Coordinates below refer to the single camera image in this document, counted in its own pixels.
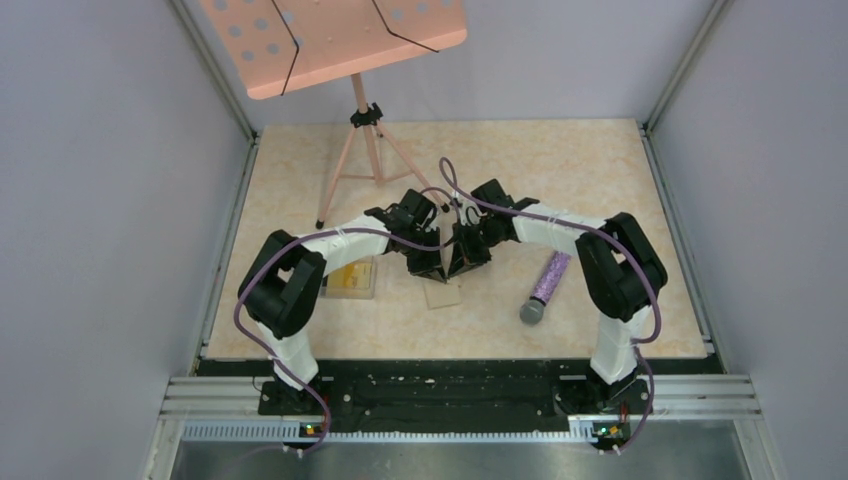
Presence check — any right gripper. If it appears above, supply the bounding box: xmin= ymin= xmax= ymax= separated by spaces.
xmin=449 ymin=216 xmax=502 ymax=278

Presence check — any purple glitter microphone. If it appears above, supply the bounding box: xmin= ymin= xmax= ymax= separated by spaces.
xmin=519 ymin=251 xmax=572 ymax=325

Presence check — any clear plastic card box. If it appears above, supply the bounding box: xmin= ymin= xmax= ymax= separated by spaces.
xmin=320 ymin=257 xmax=377 ymax=300

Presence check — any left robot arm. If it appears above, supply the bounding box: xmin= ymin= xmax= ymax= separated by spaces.
xmin=234 ymin=190 xmax=448 ymax=414

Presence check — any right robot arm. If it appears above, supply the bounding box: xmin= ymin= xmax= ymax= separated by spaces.
xmin=448 ymin=179 xmax=668 ymax=412

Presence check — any black stripe yellow card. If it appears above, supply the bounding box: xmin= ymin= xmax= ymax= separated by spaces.
xmin=324 ymin=261 xmax=373 ymax=295

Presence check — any pink music stand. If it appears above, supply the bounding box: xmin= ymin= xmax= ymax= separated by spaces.
xmin=200 ymin=0 xmax=468 ymax=228

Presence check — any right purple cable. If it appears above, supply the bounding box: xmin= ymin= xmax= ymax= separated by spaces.
xmin=438 ymin=156 xmax=664 ymax=452

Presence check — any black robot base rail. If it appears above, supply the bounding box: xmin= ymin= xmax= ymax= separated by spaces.
xmin=258 ymin=360 xmax=650 ymax=434

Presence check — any grey slotted cable duct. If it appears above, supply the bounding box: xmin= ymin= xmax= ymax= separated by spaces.
xmin=181 ymin=418 xmax=637 ymax=446

